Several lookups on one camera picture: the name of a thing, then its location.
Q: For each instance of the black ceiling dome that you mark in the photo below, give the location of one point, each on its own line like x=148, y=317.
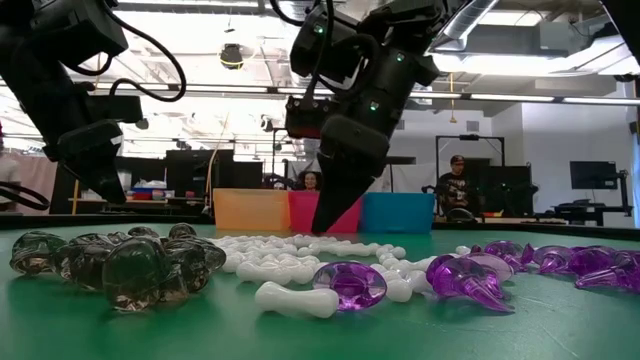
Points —
x=231, y=57

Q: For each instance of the orange plastic bin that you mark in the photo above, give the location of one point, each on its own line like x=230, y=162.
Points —
x=250, y=210

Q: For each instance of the red storage container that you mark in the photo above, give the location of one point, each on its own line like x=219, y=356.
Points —
x=142, y=196

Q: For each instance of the person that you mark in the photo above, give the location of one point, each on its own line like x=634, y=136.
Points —
x=454, y=187
x=310, y=181

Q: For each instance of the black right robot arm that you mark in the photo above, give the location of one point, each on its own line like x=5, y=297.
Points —
x=350, y=30

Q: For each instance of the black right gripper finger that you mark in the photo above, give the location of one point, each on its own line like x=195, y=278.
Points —
x=345, y=165

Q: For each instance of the black computer monitor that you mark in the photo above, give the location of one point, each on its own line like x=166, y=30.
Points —
x=592, y=175

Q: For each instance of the blue plastic bin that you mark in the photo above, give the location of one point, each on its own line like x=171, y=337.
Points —
x=397, y=212

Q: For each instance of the black desk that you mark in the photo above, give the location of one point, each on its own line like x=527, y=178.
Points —
x=590, y=207

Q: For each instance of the pink curtain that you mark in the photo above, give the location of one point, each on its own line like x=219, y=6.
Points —
x=35, y=180

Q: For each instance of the black frame stand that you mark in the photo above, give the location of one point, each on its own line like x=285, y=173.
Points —
x=470, y=136

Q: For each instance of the white plastic bone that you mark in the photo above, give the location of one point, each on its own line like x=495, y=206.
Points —
x=420, y=264
x=399, y=290
x=232, y=262
x=397, y=252
x=297, y=300
x=240, y=245
x=419, y=280
x=270, y=272
x=302, y=241
x=462, y=250
x=350, y=249

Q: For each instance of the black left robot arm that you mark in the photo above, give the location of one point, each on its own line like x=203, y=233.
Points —
x=30, y=30

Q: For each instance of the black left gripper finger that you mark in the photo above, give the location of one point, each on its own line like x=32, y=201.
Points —
x=95, y=160

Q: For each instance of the pink plastic bin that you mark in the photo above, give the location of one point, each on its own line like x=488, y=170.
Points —
x=300, y=210

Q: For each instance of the smooth silver air duct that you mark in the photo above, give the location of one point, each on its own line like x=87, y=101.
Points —
x=467, y=17

